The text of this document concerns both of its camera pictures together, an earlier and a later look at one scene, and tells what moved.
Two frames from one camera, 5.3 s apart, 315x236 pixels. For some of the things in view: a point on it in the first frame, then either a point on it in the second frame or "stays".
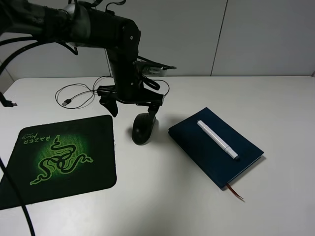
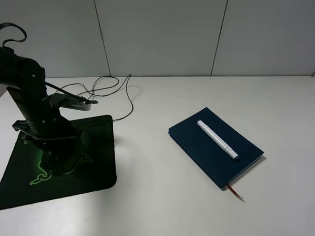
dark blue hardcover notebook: [221, 167] stays
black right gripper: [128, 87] -> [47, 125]
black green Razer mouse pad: [58, 160] stays
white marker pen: [218, 141] stays
